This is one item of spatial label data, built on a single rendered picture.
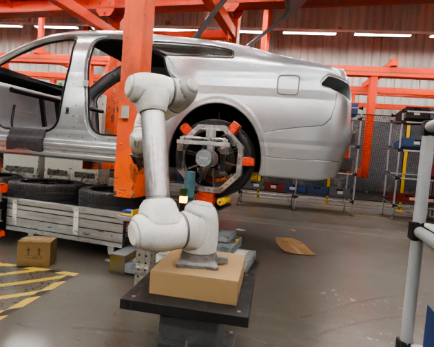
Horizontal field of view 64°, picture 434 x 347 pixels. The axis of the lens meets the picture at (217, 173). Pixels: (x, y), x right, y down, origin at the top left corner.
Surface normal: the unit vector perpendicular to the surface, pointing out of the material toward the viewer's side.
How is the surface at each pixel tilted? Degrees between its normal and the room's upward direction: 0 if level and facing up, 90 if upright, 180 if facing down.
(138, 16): 90
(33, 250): 90
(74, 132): 92
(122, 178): 90
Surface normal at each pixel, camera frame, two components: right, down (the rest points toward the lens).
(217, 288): -0.15, 0.04
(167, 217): 0.53, -0.23
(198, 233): 0.52, 0.11
